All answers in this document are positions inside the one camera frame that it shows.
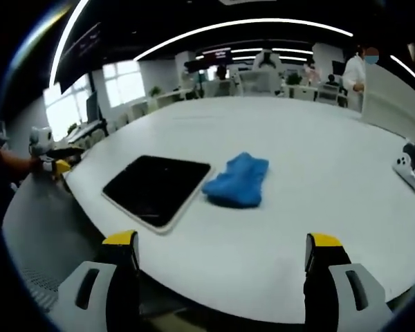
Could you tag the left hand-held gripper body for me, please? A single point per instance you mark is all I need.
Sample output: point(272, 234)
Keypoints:
point(41, 138)

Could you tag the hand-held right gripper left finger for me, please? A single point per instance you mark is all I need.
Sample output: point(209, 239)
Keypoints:
point(124, 276)

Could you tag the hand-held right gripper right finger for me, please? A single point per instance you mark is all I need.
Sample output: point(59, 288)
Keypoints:
point(321, 276)

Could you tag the blue cleaning cloth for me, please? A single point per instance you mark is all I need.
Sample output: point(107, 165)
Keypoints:
point(237, 183)

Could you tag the dark computer monitor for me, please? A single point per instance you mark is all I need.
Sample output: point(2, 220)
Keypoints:
point(92, 107)

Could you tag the grey mesh chair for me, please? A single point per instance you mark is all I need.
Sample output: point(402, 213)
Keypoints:
point(38, 235)

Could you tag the black hanging sign panel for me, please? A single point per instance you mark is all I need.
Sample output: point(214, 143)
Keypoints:
point(81, 52)

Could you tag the curved ceiling light strip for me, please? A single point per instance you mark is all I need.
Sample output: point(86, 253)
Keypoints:
point(64, 41)
point(409, 72)
point(242, 22)

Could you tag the green potted plant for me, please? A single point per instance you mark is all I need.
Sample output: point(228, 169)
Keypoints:
point(155, 91)
point(294, 79)

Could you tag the white and black device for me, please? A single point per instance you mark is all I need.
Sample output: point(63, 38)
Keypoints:
point(406, 166)

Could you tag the white partition panel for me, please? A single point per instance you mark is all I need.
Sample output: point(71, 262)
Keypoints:
point(390, 100)

